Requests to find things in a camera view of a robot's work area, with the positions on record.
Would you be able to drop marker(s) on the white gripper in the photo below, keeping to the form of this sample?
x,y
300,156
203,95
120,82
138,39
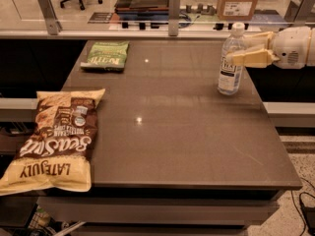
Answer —
x,y
290,47

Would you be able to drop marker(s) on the clear plastic tea bottle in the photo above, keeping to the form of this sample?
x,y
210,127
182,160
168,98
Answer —
x,y
229,77

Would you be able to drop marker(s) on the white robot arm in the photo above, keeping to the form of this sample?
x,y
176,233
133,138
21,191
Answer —
x,y
291,48

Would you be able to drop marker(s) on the green chip bag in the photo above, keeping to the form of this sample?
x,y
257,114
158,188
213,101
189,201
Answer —
x,y
107,56

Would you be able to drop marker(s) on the brown Late July chip bag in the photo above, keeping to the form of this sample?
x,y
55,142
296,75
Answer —
x,y
55,155

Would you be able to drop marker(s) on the cardboard box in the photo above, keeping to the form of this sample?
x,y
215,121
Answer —
x,y
232,10

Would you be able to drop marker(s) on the stacked trays behind glass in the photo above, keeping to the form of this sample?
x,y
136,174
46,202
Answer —
x,y
144,0

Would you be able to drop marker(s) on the right metal glass bracket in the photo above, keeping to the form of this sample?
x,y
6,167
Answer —
x,y
300,13

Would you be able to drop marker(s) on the metal glass bracket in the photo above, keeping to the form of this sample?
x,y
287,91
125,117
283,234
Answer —
x,y
173,17
52,25
300,13

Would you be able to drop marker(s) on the middle metal glass bracket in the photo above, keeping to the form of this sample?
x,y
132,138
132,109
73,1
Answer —
x,y
173,17

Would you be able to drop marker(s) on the left metal glass bracket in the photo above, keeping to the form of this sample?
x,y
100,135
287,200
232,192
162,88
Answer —
x,y
52,25

